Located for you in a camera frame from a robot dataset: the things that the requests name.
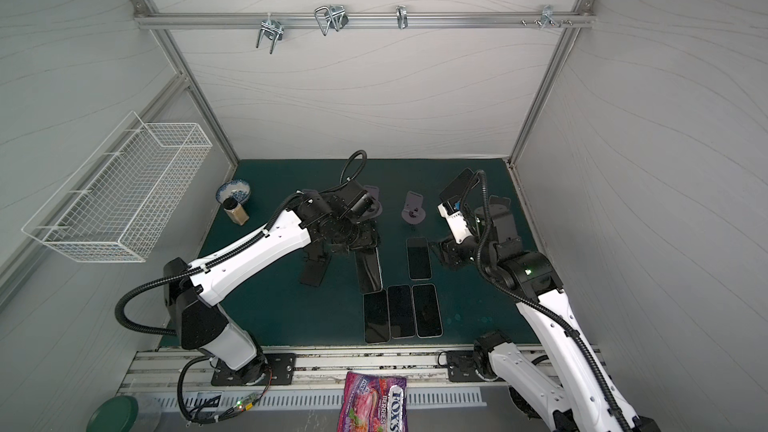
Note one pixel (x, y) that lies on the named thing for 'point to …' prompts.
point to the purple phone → (401, 311)
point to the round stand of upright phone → (413, 211)
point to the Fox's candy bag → (373, 403)
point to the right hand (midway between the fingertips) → (448, 229)
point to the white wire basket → (118, 208)
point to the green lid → (117, 414)
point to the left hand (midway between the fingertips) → (376, 240)
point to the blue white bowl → (236, 188)
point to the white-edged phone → (428, 320)
